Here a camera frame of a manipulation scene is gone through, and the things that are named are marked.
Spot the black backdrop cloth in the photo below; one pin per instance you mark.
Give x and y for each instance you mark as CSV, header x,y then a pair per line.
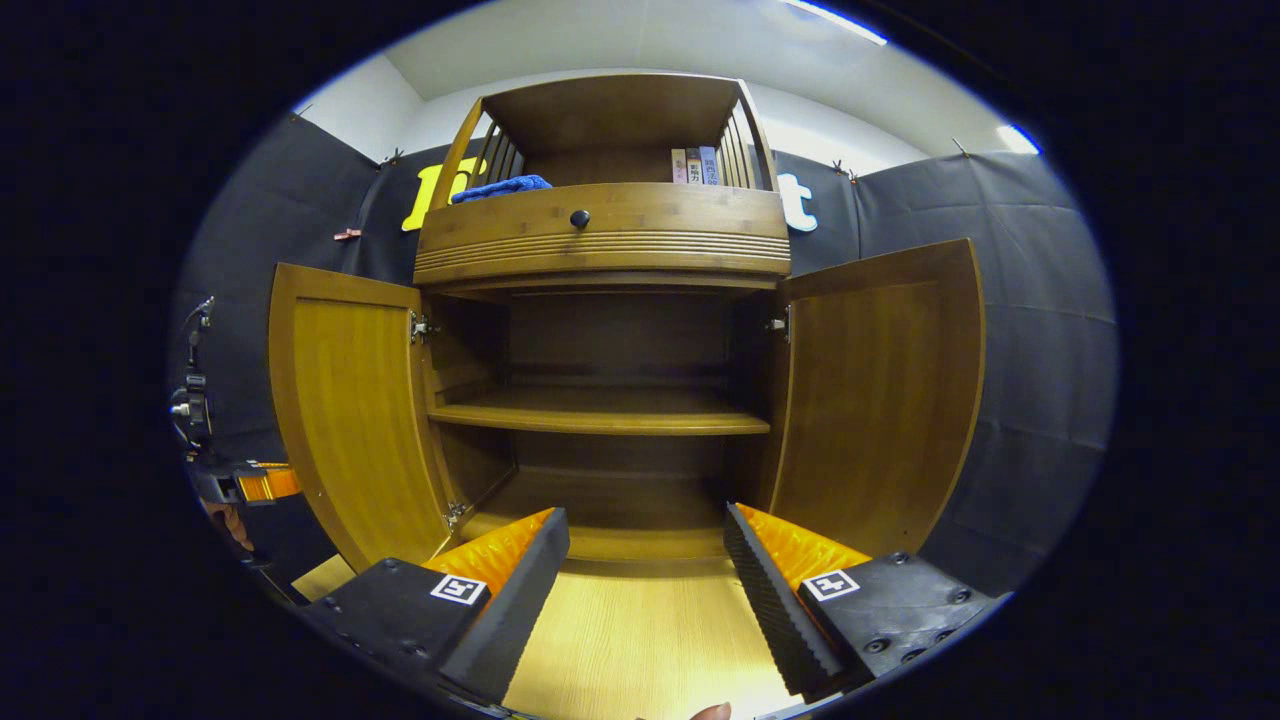
x,y
1040,350

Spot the wooden cabinet door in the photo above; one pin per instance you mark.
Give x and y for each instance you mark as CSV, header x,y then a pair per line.
x,y
350,420
880,400

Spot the long ceiling light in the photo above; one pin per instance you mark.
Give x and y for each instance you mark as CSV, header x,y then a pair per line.
x,y
835,20

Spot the small ceiling light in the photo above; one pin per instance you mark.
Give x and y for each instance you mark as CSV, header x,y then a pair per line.
x,y
1018,140

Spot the metal door hinge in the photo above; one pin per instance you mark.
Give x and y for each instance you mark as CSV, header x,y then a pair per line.
x,y
456,513
778,324
422,328

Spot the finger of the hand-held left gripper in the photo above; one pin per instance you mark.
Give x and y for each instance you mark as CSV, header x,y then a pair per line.
x,y
260,484

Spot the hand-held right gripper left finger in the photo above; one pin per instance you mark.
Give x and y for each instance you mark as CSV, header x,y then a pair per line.
x,y
520,600

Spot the pink spine book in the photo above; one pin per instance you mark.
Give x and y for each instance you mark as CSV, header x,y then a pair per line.
x,y
679,167

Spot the wooden cabinet drawer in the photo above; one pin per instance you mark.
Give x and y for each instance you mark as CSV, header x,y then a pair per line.
x,y
650,235

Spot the wooden inner shelf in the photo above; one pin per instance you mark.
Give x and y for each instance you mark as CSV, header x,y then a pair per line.
x,y
600,415

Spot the blue towel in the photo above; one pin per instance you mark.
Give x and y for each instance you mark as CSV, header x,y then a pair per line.
x,y
500,188

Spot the black round drawer knob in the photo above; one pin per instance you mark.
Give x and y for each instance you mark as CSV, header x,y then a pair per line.
x,y
580,218

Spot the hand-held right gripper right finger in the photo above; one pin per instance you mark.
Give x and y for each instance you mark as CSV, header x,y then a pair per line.
x,y
765,600

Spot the wooden double-door shoe cabinet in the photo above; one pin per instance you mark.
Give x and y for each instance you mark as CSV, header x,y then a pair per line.
x,y
600,255

